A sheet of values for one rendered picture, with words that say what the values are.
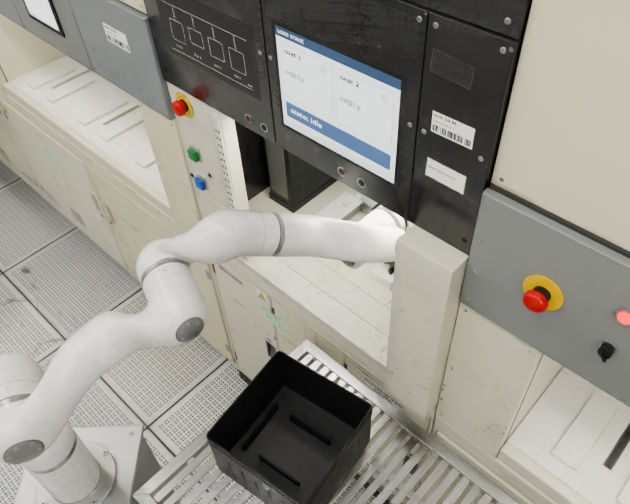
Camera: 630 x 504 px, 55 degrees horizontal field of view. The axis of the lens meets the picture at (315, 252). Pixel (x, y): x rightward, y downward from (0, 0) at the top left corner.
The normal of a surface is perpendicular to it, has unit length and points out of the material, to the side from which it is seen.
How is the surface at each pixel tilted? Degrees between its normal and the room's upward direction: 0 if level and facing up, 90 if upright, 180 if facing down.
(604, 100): 90
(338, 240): 48
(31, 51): 90
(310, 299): 0
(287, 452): 0
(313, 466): 0
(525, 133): 90
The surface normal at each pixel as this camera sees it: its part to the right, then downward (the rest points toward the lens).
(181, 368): -0.04, -0.67
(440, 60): -0.69, 0.55
